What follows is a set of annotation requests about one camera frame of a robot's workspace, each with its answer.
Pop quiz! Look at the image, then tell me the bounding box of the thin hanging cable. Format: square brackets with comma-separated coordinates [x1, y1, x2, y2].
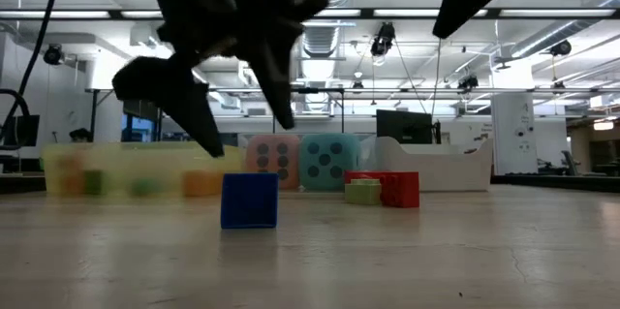
[394, 40, 428, 115]
[430, 0, 448, 116]

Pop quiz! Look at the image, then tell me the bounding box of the person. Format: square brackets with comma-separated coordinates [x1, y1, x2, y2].
[69, 127, 94, 144]

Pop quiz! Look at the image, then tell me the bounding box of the silver slanted air duct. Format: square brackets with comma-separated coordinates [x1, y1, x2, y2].
[508, 0, 620, 61]

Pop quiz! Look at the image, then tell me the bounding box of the black ceiling spotlight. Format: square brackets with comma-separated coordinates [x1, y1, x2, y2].
[42, 44, 65, 67]
[369, 21, 397, 58]
[548, 39, 574, 58]
[456, 74, 481, 93]

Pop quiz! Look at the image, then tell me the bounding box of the small red block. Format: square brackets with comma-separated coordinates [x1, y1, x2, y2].
[380, 170, 421, 209]

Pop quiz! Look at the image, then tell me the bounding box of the yellow translucent plastic bin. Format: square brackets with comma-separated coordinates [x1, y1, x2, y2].
[41, 141, 245, 200]

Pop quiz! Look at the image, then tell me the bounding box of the blue single-stud block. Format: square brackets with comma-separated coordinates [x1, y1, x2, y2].
[220, 171, 280, 231]

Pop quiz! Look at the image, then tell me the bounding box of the white square column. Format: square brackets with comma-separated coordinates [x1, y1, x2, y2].
[490, 64, 540, 173]

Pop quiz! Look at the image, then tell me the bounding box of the small light green block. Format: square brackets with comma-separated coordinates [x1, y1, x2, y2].
[343, 177, 383, 206]

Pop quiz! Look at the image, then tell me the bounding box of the small black monitor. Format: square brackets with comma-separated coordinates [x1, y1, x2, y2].
[3, 114, 41, 149]

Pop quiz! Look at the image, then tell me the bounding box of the olive green block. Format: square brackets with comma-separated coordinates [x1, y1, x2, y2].
[84, 169, 106, 196]

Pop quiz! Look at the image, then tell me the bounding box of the silver round air duct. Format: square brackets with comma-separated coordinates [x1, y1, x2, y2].
[289, 0, 357, 114]

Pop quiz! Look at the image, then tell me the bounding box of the orange foam die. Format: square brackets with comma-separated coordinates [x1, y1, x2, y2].
[244, 134, 301, 190]

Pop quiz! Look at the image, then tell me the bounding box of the blue lit screen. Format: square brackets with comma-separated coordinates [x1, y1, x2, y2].
[120, 112, 157, 144]

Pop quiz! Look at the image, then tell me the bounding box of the white plastic bin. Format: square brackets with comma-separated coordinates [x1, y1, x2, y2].
[375, 136, 494, 193]

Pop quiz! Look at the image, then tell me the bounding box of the clear plastic bin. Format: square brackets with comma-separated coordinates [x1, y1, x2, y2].
[236, 133, 379, 192]

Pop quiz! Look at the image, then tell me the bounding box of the black rail with light strips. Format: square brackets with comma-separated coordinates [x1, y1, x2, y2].
[0, 7, 620, 21]

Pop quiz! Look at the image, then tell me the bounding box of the large black monitor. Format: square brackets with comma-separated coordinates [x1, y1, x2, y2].
[376, 108, 436, 145]

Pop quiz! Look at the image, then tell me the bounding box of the teal foam die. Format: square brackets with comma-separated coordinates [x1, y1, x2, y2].
[298, 133, 362, 192]

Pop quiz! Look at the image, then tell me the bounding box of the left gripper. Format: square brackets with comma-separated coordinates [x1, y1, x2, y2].
[113, 0, 330, 158]

